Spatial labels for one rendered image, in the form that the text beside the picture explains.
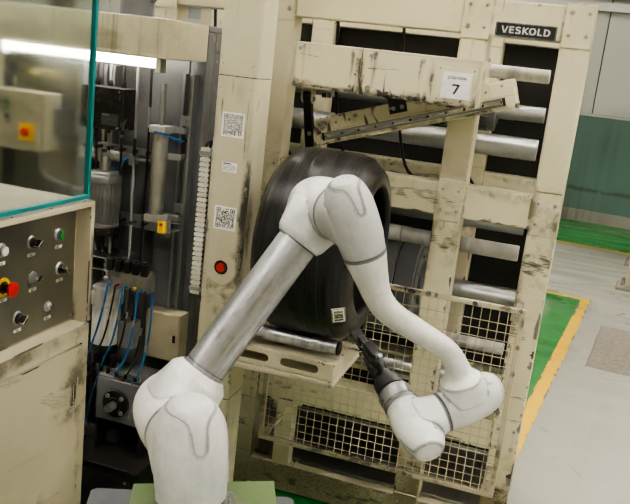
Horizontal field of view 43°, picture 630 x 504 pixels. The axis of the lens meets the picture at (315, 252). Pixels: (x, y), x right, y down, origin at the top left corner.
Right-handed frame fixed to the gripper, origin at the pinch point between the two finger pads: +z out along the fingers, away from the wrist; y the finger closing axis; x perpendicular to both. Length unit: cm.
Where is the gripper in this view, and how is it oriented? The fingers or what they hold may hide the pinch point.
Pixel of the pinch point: (360, 339)
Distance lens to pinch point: 224.3
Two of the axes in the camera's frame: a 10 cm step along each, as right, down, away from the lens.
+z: -3.7, -5.8, 7.3
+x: 9.3, -2.7, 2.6
